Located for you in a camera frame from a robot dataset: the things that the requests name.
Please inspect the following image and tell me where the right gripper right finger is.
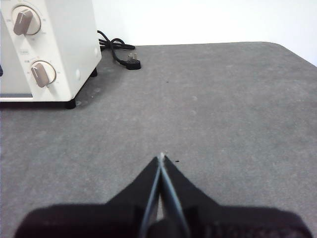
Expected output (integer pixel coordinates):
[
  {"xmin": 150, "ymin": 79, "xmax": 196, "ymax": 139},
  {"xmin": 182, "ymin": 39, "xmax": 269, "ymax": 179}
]
[{"xmin": 160, "ymin": 155, "xmax": 312, "ymax": 238}]

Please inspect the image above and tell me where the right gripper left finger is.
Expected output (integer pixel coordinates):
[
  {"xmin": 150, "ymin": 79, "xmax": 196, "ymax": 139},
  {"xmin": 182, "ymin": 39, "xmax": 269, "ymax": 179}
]
[{"xmin": 14, "ymin": 155, "xmax": 163, "ymax": 238}]

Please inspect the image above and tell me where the beige oven timer knob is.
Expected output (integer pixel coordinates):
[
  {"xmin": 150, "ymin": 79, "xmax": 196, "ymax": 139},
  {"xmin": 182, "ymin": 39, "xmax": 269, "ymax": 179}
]
[{"xmin": 30, "ymin": 60, "xmax": 57, "ymax": 88}]

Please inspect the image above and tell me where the white toaster oven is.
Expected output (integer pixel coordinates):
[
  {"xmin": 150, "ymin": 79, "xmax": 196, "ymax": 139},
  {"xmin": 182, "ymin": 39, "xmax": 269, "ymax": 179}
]
[{"xmin": 0, "ymin": 0, "xmax": 103, "ymax": 110}]

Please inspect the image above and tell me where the beige oven temperature knob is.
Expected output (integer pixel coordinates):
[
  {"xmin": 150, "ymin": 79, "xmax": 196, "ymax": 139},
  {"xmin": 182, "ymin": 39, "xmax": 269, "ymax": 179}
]
[{"xmin": 11, "ymin": 6, "xmax": 42, "ymax": 36}]

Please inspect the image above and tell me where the black oven power cord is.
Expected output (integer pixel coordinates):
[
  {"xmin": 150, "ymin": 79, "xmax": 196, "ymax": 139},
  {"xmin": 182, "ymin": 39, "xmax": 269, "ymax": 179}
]
[{"xmin": 97, "ymin": 30, "xmax": 142, "ymax": 71}]

